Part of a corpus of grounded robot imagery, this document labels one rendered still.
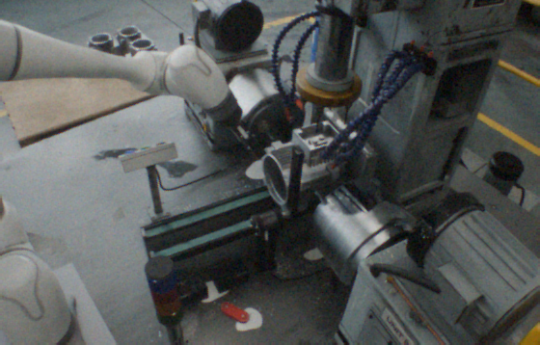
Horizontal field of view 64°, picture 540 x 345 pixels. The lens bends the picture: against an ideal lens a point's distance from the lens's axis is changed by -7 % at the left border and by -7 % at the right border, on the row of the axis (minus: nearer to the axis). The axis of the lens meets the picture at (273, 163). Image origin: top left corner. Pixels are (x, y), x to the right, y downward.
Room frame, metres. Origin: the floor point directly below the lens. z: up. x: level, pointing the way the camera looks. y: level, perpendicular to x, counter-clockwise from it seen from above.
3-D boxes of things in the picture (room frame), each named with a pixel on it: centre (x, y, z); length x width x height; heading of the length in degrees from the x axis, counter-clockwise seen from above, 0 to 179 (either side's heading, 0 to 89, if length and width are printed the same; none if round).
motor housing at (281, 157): (1.04, -0.09, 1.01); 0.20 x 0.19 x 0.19; 119
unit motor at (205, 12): (1.58, 0.25, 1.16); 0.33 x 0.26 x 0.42; 30
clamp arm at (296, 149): (0.87, -0.06, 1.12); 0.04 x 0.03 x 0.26; 120
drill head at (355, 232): (0.76, -0.27, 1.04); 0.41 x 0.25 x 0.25; 30
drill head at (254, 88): (1.35, 0.08, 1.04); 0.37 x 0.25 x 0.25; 30
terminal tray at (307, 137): (1.06, -0.13, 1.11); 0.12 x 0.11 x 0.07; 119
